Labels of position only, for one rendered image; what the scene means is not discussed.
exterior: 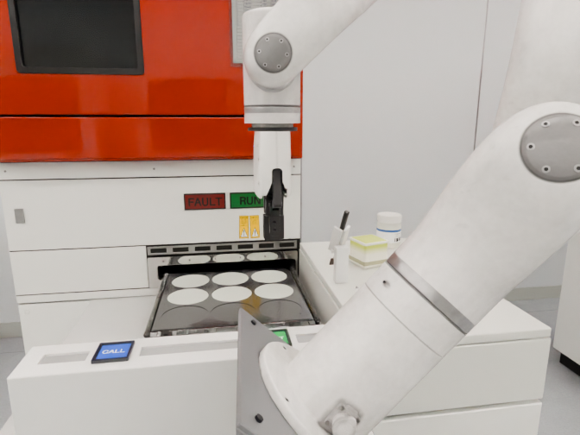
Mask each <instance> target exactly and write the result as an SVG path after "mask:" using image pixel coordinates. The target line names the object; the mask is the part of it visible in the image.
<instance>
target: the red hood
mask: <svg viewBox="0 0 580 435"><path fill-rule="evenodd" d="M278 1H279V0H0V162H42V161H164V160H225V159H254V136H255V132H254V131H248V128H251V127H252V124H251V123H244V95H243V24H242V17H243V14H244V13H245V12H246V11H248V10H251V9H257V8H264V7H274V6H275V5H276V4H277V3H278ZM293 126H294V127H297V131H290V140H291V158H302V150H303V70H302V71H301V72H300V123H294V124H293Z"/></svg>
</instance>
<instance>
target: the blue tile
mask: <svg viewBox="0 0 580 435"><path fill-rule="evenodd" d="M130 345H131V344H113V345H103V346H102V348H101V350H100V351H99V353H98V356H97V358H96V359H102V358H112V357H123V356H127V354H128V352H129V347H130Z"/></svg>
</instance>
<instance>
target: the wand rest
mask: <svg viewBox="0 0 580 435"><path fill-rule="evenodd" d="M349 231H350V226H349V225H348V226H347V227H346V228H345V229H344V231H343V230H341V229H339V228H338V227H337V226H334V227H333V231H332V234H331V240H330V244H329V248H328V250H330V251H331V253H332V254H334V268H333V280H334V282H335V283H336V284H337V283H348V264H349V247H348V246H347V245H345V243H346V240H347V237H348V234H349ZM340 240H341V241H340Z"/></svg>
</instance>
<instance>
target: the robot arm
mask: <svg viewBox="0 0 580 435"><path fill-rule="evenodd" d="M376 1H377V0H279V1H278V3H277V4H276V5H275V6H274V7H264V8H257V9H251V10H248V11H246V12H245V13H244V14H243V17H242V24H243V95H244V123H251V124H252V127H251V128H248V131H254V132H255V136H254V191H255V194H256V196H257V197H258V198H259V199H262V196H263V209H264V213H265V214H263V237H264V239H265V240H282V239H284V214H283V208H284V197H285V198H287V197H288V196H289V195H290V192H291V140H290V131H297V127H294V126H293V124H294V123H300V72H301V71H302V70H303V69H304V68H305V67H306V66H307V65H308V64H309V63H310V62H311V61H312V60H313V59H314V58H315V57H316V56H317V55H318V54H320V53H321V52H322V51H323V50H324V49H325V48H326V47H327V46H328V45H329V44H330V43H331V42H332V41H333V40H334V39H335V38H336V37H338V36H339V35H340V34H341V33H342V32H343V31H344V30H345V29H346V28H347V27H349V26H350V25H351V23H353V22H354V21H355V20H356V19H357V18H358V17H359V16H360V15H362V14H363V13H364V12H365V11H366V10H367V9H368V8H369V7H370V6H371V5H373V4H374V3H375V2H376ZM579 230H580V0H521V3H520V11H519V15H518V20H517V25H516V30H515V34H514V43H513V47H512V51H511V55H510V60H509V64H508V68H507V75H506V78H505V83H504V86H503V90H502V94H501V100H500V103H499V106H498V110H497V113H496V117H495V122H494V126H493V129H492V132H491V133H490V134H489V135H488V136H487V137H486V138H485V139H484V140H483V141H482V142H481V143H480V144H479V146H478V147H477V148H476V149H475V150H474V151H473V152H472V154H471V155H470V156H469V157H468V159H467V160H466V161H465V162H464V164H463V165H462V166H461V167H460V168H459V169H458V171H457V172H456V174H455V175H454V176H453V178H452V179H451V180H450V182H449V183H448V184H447V186H446V187H445V189H444V190H443V191H442V192H441V193H440V195H439V196H438V198H437V200H436V201H435V202H434V204H433V205H432V207H431V209H430V210H429V211H428V212H427V213H426V215H425V217H424V218H423V219H422V221H421V222H420V223H419V225H418V226H417V228H416V229H415V230H414V231H413V232H412V234H411V235H410V236H409V237H408V238H407V239H406V240H405V241H404V242H403V243H402V244H401V245H400V247H399V248H398V249H397V250H396V251H395V252H394V253H393V254H392V255H391V256H390V257H389V258H388V259H387V260H386V261H385V262H384V263H383V264H382V265H381V266H380V267H379V268H378V269H377V270H376V271H375V272H374V273H373V274H372V275H371V276H370V277H369V279H368V280H367V281H366V282H365V283H364V284H363V285H362V286H361V287H360V288H359V289H358V290H357V291H356V293H355V294H354V295H353V296H352V297H351V298H350V299H349V300H348V301H347V302H346V303H345V304H344V305H343V306H342V307H341V309H340V310H339V311H338V312H337V313H336V314H335V315H334V316H333V317H332V318H331V319H330V320H329V321H328V322H327V323H326V324H325V326H324V327H323V328H322V329H321V330H320V331H319V332H318V333H317V334H316V335H315V336H314V337H313V338H312V339H311V341H310V342H309V343H308V344H307V345H306V346H305V347H304V348H303V349H302V350H301V351H299V350H296V349H295V348H294V347H292V346H290V345H287V344H284V343H280V342H271V343H269V344H267V345H266V346H265V347H264V348H263V349H262V351H261V352H260V355H259V368H260V371H261V375H262V379H263V381H264V383H265V386H266V388H267V390H268V392H269V394H270V396H271V398H272V400H273V401H274V403H275V405H276V406H277V407H278V409H279V410H280V412H281V414H282V415H283V416H284V418H285V419H286V420H287V422H288V423H289V425H290V426H291V427H292V428H293V429H294V430H295V431H296V432H297V434H298V435H374V434H373V432H372V430H373V429H374V428H375V427H376V426H377V425H378V424H379V423H380V422H381V421H382V420H383V419H384V418H385V417H386V416H387V415H388V414H389V413H390V412H391V411H392V410H393V409H394V408H395V407H396V406H397V405H398V404H399V403H400V402H401V401H402V400H403V399H404V397H405V396H406V395H407V394H408V393H409V392H410V391H411V390H412V389H413V388H414V387H415V386H416V385H417V384H418V383H419V382H420V381H421V380H422V379H423V378H424V377H425V376H426V375H427V374H428V373H429V372H430V371H431V370H432V369H433V368H434V367H435V366H436V365H437V364H438V363H439V362H440V361H441V360H442V359H443V358H444V357H445V356H446V355H447V354H448V353H449V352H450V351H451V350H452V349H453V348H454V347H455V346H456V345H457V344H458V343H459V342H460V341H461V340H462V339H463V338H464V337H465V336H466V335H467V334H468V333H469V332H470V331H471V330H472V329H473V328H474V327H475V326H476V325H477V324H478V323H479V322H480V321H481V320H482V319H483V318H484V317H485V316H486V315H487V314H488V313H489V312H490V311H491V310H492V309H493V308H494V307H495V306H496V305H497V304H498V303H499V302H500V301H501V300H502V299H503V298H504V297H505V296H507V295H508V294H509V293H510V292H511V291H512V290H513V289H515V288H516V287H517V286H518V285H519V284H520V283H521V282H522V281H523V280H524V279H525V278H527V277H528V276H529V275H530V274H531V273H533V272H534V271H535V270H536V269H537V268H538V267H539V266H541V265H542V264H543V263H544V262H545V261H546V260H547V259H549V258H550V257H551V256H552V255H553V254H554V253H555V252H557V251H558V250H559V249H560V248H561V247H562V246H563V245H564V244H565V243H567V242H568V241H569V240H570V239H571V238H572V237H573V236H574V235H575V234H576V233H577V232H578V231H579Z"/></svg>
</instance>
